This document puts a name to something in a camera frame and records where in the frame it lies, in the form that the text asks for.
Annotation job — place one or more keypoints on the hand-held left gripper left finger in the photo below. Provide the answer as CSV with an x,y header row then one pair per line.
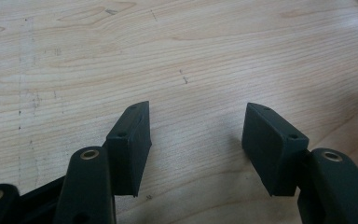
x,y
130,149

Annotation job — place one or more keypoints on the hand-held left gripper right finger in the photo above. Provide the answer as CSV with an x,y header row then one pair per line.
x,y
270,149

